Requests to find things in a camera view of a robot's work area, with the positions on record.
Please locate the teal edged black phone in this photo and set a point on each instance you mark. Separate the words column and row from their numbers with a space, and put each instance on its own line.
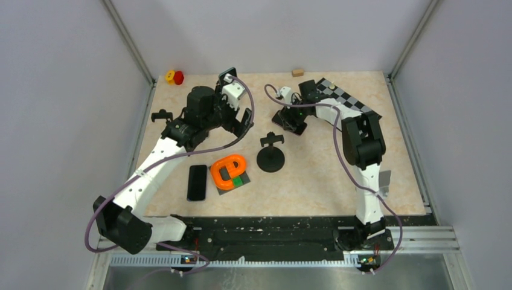
column 226, row 77

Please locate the red toy block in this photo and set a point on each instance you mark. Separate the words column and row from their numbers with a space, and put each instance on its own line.
column 178, row 77

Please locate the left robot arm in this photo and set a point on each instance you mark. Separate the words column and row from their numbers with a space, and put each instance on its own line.
column 213, row 119

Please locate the green building brick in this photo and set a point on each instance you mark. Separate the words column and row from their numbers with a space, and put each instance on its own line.
column 237, row 182

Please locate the grey building baseplate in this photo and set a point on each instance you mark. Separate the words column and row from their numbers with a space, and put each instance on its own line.
column 244, row 180

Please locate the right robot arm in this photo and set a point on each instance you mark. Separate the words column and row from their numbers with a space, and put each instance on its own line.
column 363, row 146

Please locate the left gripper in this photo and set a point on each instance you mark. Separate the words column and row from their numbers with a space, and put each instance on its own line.
column 238, row 128

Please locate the black phone with purple edge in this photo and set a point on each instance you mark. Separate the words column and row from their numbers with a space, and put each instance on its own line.
column 296, row 131

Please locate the yellow toy block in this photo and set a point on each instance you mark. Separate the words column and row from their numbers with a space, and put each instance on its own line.
column 169, row 77

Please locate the white plastic phone holder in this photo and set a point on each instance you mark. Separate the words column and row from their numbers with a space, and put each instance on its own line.
column 384, row 183

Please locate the black phone stand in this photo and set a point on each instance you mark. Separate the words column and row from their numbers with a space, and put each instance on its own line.
column 271, row 159
column 162, row 114

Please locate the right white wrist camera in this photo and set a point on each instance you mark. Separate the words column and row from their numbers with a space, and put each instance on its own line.
column 285, row 94

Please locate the black grey chessboard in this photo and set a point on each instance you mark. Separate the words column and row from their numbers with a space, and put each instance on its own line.
column 341, row 96

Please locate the small wooden block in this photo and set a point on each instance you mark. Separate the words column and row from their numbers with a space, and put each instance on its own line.
column 298, row 72

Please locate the orange plastic ring toy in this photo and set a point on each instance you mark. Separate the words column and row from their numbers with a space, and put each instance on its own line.
column 235, row 164

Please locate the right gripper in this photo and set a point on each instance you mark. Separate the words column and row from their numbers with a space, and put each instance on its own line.
column 287, row 113

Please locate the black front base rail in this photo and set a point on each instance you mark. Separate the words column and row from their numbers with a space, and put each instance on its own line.
column 275, row 239

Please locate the black phone lower left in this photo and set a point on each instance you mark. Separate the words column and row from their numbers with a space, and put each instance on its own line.
column 196, row 188

